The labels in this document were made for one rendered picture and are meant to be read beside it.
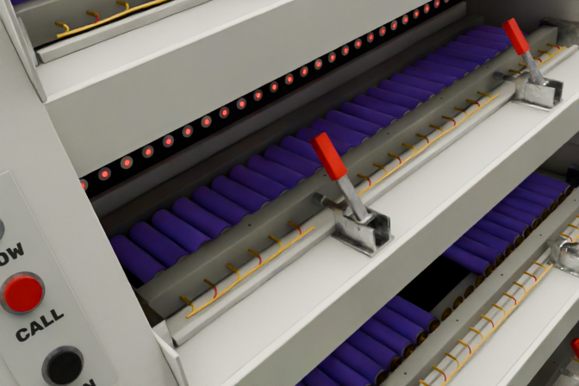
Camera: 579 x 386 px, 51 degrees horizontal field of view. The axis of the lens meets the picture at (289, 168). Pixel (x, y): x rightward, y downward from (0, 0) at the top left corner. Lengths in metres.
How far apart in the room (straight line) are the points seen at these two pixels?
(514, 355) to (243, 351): 0.32
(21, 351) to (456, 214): 0.34
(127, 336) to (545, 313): 0.46
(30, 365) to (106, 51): 0.17
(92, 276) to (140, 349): 0.05
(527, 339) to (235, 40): 0.43
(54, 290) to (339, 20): 0.25
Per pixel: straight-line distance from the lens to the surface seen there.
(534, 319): 0.67
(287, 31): 0.39
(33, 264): 0.31
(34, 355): 0.32
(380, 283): 0.46
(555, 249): 0.72
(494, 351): 0.64
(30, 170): 0.31
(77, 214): 0.31
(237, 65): 0.36
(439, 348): 0.60
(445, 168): 0.54
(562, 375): 0.87
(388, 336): 0.62
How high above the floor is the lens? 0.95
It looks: 19 degrees down
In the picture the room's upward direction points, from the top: 20 degrees counter-clockwise
